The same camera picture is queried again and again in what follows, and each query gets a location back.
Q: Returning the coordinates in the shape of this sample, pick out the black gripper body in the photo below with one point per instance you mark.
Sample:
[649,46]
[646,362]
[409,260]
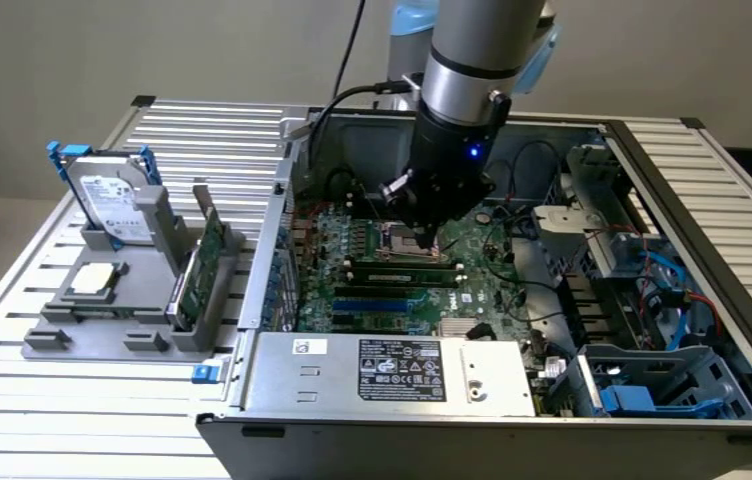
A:
[446,165]

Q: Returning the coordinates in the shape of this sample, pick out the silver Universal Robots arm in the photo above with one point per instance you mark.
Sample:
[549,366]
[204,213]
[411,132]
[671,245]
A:
[463,65]

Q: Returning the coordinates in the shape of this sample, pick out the black RAM slot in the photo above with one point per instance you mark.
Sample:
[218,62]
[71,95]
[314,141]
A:
[403,261]

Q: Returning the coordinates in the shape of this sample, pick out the RAM stick with label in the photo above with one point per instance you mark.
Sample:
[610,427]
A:
[406,276]

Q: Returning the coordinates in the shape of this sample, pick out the CPU socket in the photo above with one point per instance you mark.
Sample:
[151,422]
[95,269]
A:
[398,239]

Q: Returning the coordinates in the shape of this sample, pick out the green motherboard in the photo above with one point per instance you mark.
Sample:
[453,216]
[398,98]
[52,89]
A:
[410,270]

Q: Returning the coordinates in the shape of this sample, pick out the open black PC case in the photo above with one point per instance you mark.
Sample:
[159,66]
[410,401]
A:
[503,280]

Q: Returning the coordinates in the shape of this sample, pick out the blue expansion slot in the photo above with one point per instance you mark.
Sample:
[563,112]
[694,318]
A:
[373,303]

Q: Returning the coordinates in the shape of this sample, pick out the silver chipset heatsink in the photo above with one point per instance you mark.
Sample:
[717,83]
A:
[459,327]

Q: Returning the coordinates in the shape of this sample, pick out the silver power supply unit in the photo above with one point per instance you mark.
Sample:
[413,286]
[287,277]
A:
[390,372]

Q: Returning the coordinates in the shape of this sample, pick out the green graphics card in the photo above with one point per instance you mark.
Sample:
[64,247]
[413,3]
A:
[206,277]

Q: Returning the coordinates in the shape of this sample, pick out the blue clamp block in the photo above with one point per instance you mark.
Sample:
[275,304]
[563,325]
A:
[208,371]

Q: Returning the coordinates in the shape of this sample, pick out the grey parts rack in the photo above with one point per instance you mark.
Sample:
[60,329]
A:
[136,295]

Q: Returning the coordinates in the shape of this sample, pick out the grey disk bay cage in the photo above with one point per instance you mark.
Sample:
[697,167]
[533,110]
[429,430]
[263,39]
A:
[659,380]

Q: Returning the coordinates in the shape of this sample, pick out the hard disk with blue caddy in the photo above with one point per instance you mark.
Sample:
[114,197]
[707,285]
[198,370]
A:
[110,197]

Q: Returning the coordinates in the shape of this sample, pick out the silver CPU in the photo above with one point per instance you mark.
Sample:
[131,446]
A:
[95,278]

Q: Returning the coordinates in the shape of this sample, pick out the silver drive bracket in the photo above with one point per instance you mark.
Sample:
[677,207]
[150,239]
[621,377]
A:
[579,225]

